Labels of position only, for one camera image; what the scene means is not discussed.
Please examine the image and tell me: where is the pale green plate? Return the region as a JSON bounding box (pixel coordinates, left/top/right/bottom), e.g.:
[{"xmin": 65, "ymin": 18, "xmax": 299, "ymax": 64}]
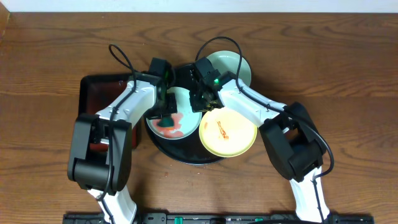
[{"xmin": 207, "ymin": 50, "xmax": 252, "ymax": 86}]

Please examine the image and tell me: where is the yellow plate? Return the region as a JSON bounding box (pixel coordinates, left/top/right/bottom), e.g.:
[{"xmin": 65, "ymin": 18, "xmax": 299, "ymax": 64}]
[{"xmin": 199, "ymin": 108, "xmax": 257, "ymax": 157}]

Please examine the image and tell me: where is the light blue plate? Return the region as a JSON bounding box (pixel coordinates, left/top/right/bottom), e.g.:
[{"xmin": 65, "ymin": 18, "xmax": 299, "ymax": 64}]
[{"xmin": 146, "ymin": 86, "xmax": 202, "ymax": 140}]

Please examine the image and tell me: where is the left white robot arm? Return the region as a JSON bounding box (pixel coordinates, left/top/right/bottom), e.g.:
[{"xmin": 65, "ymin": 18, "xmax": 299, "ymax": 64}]
[{"xmin": 67, "ymin": 72, "xmax": 177, "ymax": 223}]

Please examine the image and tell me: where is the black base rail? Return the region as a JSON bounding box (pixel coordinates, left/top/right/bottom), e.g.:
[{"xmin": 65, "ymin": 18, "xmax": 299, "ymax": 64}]
[{"xmin": 62, "ymin": 213, "xmax": 374, "ymax": 224}]

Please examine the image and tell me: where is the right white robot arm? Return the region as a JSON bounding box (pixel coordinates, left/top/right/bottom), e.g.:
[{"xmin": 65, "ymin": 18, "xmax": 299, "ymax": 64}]
[{"xmin": 190, "ymin": 68, "xmax": 330, "ymax": 223}]

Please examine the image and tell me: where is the round black tray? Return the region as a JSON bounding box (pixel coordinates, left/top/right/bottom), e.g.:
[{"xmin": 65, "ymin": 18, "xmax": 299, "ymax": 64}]
[{"xmin": 144, "ymin": 63, "xmax": 254, "ymax": 166}]

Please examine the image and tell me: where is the green scrubbing sponge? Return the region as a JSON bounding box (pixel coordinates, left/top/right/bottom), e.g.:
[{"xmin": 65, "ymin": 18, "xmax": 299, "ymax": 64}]
[{"xmin": 157, "ymin": 114, "xmax": 175, "ymax": 128}]

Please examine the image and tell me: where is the black rectangular tray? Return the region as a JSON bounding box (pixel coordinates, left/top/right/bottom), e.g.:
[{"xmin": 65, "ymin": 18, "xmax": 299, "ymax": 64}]
[{"xmin": 71, "ymin": 74, "xmax": 129, "ymax": 153}]

